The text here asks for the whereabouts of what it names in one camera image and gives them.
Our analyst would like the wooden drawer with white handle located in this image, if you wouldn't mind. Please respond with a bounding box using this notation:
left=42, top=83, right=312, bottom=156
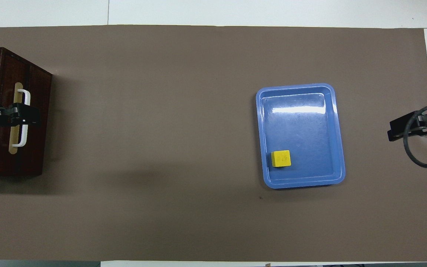
left=3, top=52, right=53, bottom=177

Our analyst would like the yellow cube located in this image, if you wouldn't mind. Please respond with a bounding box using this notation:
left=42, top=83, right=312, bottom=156
left=271, top=150, right=292, bottom=168

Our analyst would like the blue plastic tray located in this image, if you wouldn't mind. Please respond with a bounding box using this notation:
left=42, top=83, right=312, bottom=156
left=255, top=83, right=346, bottom=189

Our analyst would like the brown table mat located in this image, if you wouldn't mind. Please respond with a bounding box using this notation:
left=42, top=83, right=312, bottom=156
left=0, top=24, right=427, bottom=262

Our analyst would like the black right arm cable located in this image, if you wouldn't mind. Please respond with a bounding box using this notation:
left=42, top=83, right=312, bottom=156
left=403, top=103, right=427, bottom=169

